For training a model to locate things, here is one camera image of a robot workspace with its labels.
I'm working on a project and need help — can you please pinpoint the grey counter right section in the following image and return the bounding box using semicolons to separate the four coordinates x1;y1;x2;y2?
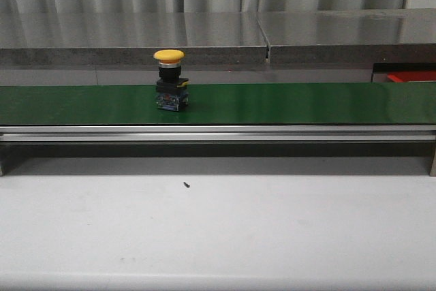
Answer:
258;8;435;74

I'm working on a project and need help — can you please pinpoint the grey counter section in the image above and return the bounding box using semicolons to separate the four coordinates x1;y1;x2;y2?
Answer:
258;8;435;74
1;13;268;86

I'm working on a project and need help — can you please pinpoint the grey counter left section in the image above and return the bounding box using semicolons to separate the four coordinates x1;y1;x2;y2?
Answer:
1;13;268;86

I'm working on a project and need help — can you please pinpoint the red plastic tray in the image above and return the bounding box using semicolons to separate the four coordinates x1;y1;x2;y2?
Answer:
387;71;436;82

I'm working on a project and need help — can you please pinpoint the green conveyor belt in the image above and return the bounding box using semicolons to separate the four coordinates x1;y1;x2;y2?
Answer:
1;82;435;125

